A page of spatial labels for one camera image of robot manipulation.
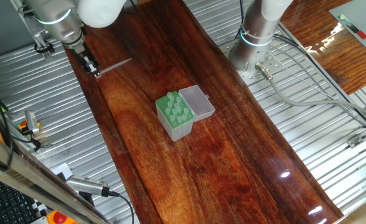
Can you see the pipette tip box green rack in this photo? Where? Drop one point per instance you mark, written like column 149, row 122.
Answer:
column 183, row 132

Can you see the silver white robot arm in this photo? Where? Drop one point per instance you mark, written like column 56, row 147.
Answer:
column 58, row 21

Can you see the red toy brick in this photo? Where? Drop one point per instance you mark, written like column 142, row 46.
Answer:
column 362, row 35

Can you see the checkerboard calibration sheet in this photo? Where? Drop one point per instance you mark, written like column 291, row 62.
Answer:
column 62, row 170

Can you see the black computer mouse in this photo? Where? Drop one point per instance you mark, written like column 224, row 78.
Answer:
column 86, row 199

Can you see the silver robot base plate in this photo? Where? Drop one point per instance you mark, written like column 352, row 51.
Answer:
column 274, row 63

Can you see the black keyboard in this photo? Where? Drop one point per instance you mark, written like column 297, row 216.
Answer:
column 5, row 202

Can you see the orange emergency stop box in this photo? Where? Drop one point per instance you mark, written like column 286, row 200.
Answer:
column 60, row 218

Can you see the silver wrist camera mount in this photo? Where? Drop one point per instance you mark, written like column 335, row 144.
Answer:
column 37, row 36

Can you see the glossy wood grain board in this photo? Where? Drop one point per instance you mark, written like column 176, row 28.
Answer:
column 217, row 171
column 326, row 62

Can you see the black toy brick strip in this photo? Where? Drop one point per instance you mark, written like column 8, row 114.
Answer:
column 353, row 28

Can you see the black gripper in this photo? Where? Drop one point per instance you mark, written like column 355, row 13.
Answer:
column 83, row 56

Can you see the silver aluminium corner bracket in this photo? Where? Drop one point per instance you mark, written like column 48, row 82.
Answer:
column 355, row 141

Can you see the grey brick baseplate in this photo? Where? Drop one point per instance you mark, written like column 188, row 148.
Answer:
column 363, row 15

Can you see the metal frame beam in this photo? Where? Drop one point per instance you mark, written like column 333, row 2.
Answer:
column 30, row 177

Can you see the green toy brick strip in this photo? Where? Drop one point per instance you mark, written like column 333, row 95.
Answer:
column 344, row 18

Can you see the silver ribbed camera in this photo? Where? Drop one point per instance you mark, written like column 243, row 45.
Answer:
column 86, row 185

